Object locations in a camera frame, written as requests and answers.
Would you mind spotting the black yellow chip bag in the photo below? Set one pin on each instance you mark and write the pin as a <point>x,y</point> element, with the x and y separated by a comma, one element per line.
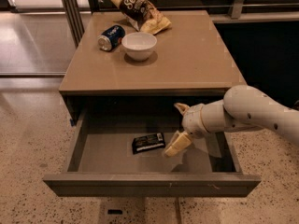
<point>143,15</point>

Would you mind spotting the metal floor outlet plate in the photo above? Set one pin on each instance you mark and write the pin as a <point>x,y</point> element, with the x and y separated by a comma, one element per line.
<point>122,211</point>

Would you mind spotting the grey drawer cabinet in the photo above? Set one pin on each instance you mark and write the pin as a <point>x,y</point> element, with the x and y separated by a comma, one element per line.
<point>189,59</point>

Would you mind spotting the black rxbar chocolate bar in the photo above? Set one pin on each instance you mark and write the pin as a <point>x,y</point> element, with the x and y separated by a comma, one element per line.
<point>148,142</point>

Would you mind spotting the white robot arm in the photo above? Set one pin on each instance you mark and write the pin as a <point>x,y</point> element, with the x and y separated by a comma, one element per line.
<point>243,108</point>

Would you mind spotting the open grey top drawer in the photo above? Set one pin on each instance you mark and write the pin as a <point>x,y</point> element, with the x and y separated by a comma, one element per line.
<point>101,162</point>

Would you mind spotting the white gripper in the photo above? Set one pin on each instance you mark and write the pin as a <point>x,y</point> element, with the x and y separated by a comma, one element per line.
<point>192,119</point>

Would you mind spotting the blue pepsi soda can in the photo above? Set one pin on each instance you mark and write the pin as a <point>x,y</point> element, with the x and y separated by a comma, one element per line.
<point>111,38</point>

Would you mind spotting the white ceramic bowl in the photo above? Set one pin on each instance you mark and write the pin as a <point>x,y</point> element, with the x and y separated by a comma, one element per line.
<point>139,45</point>

